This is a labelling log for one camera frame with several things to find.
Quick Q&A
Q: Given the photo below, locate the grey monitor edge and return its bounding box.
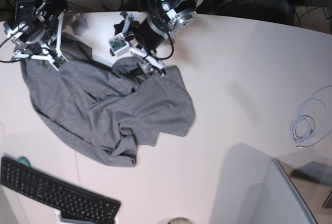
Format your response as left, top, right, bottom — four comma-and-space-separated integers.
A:
265, 159, 317, 223

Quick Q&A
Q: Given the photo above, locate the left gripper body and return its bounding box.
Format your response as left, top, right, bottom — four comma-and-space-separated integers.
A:
114, 12, 166, 77

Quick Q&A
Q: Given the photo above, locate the green tape roll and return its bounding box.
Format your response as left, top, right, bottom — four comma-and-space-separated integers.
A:
16, 156, 31, 168

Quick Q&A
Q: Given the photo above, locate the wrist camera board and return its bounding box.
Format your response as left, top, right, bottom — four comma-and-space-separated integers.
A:
52, 56, 68, 71
108, 33, 130, 57

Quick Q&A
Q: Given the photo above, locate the black keyboard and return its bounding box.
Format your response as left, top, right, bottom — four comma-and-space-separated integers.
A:
1, 157, 121, 223

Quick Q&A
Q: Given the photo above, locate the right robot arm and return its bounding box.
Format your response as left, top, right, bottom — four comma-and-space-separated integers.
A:
3, 0, 68, 69

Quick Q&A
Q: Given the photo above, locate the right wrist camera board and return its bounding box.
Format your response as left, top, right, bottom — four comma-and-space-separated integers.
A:
52, 56, 68, 71

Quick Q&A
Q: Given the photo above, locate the coiled white cable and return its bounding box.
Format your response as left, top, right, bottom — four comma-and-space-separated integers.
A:
289, 85, 332, 149

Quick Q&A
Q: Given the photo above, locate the round tan lid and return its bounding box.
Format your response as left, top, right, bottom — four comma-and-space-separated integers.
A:
167, 217, 193, 224

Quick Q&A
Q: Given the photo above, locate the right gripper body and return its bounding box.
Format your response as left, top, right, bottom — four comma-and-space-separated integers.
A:
5, 11, 68, 63

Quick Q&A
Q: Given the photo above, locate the grey t-shirt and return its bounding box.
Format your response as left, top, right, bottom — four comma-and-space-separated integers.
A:
20, 37, 195, 167

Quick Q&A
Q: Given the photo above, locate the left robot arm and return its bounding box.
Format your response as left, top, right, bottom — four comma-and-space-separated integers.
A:
109, 0, 205, 78

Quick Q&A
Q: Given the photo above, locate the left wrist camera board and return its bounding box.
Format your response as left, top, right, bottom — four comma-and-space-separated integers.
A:
108, 33, 130, 57

